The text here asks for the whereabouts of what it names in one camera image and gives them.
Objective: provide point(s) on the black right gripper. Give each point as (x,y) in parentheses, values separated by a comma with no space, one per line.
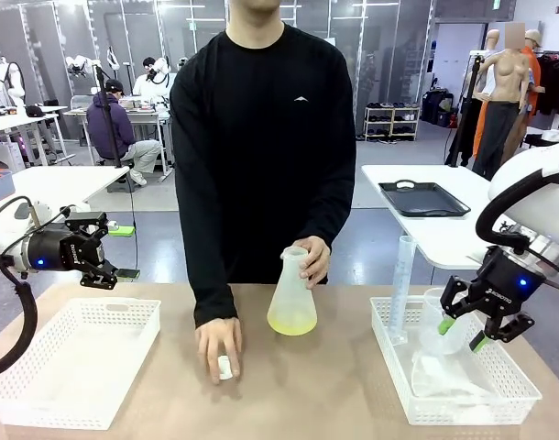
(504,286)

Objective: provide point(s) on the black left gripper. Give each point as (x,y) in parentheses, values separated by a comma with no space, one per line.
(59,251)

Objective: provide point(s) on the clear plastic measuring beaker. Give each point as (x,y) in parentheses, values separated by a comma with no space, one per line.
(433,311)

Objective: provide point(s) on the clear plastic bag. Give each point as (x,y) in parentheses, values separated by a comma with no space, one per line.
(444,376)

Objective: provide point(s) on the translucent plastic graduated cylinder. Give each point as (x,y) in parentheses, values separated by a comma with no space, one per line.
(404,275)

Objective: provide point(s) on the white round flask cap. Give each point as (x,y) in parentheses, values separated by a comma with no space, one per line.
(224,364)

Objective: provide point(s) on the translucent plastic conical flask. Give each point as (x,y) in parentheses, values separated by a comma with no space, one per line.
(292,302)

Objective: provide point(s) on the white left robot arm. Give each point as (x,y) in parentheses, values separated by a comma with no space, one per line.
(43,212)

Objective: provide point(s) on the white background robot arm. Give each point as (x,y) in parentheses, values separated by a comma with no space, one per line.
(161,69)

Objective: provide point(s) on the person's right forearm black sleeve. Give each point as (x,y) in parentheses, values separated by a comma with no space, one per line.
(211,275)

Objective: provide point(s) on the person's left forearm black sleeve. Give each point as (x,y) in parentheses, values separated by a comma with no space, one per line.
(336,206)

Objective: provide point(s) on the person's right hand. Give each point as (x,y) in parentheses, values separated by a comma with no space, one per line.
(217,341)

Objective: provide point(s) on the person's left hand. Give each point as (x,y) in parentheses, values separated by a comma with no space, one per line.
(317,261)

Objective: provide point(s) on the green and white small device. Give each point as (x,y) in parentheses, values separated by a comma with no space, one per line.
(123,230)

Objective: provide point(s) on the black smartphone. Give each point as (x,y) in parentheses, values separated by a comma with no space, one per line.
(127,273)

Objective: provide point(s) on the white side table with phone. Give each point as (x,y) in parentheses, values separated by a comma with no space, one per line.
(55,183)

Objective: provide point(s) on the white side table with tray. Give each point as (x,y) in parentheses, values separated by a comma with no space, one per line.
(449,238)

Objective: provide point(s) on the white perforated plastic basket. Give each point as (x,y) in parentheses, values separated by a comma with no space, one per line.
(146,321)
(513,389)

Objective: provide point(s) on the person in purple hoodie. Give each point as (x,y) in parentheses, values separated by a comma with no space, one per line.
(110,128)

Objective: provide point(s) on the black serving tray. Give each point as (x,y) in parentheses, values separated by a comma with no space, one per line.
(421,199)

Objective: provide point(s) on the black tripod stand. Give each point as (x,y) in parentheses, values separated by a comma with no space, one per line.
(109,119)
(465,114)

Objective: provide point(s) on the white background desk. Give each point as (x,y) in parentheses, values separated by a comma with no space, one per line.
(27,119)

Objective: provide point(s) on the seated person in white shirt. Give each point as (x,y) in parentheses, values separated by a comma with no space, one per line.
(146,82)

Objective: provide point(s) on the person's torso in black sweater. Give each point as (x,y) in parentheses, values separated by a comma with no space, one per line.
(261,137)

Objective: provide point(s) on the dark blue bag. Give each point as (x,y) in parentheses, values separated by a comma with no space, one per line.
(437,107)

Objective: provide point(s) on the wooden shoe rack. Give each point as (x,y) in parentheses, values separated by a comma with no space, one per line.
(391,121)

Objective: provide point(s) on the beige bare mannequin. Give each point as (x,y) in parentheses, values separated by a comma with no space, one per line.
(506,78)

